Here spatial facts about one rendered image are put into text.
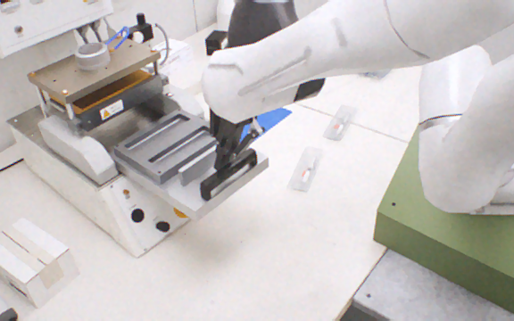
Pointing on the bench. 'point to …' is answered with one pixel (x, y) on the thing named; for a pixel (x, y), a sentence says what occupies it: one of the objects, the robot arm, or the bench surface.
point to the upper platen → (103, 92)
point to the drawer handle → (227, 172)
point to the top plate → (93, 67)
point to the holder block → (167, 145)
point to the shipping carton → (30, 261)
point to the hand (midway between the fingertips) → (223, 156)
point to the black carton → (215, 42)
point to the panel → (131, 198)
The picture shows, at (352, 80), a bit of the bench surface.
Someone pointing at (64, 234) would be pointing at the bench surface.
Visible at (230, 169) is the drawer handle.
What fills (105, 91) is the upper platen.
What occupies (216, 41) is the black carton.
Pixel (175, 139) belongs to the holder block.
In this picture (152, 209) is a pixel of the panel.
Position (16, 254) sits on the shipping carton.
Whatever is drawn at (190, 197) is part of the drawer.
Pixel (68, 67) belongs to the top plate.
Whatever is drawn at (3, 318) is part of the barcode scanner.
